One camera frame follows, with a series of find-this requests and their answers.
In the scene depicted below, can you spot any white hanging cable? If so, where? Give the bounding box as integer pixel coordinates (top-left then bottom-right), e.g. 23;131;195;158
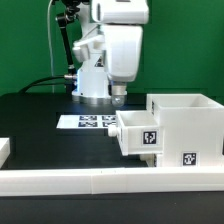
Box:
46;0;56;94

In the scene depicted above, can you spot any black camera stand pole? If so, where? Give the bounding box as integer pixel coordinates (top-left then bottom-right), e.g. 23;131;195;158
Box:
56;0;80;93

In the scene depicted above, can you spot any white left barrier rail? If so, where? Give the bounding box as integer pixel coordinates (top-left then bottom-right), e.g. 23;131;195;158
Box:
0;138;10;169

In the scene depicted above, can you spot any white drawer box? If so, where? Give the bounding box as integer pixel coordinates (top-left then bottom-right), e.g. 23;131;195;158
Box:
108;110;164;156
140;154;156;167

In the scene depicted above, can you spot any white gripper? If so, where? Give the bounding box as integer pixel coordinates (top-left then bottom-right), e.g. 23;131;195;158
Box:
103;25;143;107

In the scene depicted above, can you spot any black cable on table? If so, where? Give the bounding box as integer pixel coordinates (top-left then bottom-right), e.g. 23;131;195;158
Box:
18;75;75;94

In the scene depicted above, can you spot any white drawer box front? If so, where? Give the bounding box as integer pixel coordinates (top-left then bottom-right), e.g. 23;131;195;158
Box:
140;154;156;167

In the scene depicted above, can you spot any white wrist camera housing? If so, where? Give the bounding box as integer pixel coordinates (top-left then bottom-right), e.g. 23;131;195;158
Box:
73;0;149;62

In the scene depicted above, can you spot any white drawer cabinet frame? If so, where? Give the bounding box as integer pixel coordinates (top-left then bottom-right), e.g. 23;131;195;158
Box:
146;94;224;167

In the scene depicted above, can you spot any marker sheet on table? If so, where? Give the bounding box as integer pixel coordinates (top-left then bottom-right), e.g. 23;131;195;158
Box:
56;115;116;129

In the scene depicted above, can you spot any white front barrier rail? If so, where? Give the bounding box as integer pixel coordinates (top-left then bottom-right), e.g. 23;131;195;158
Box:
0;167;224;197

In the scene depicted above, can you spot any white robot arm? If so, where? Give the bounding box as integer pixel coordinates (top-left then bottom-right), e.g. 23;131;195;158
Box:
72;0;149;107

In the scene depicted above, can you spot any white barrier rail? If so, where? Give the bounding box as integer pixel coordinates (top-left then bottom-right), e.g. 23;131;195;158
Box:
0;138;10;169
0;167;224;197

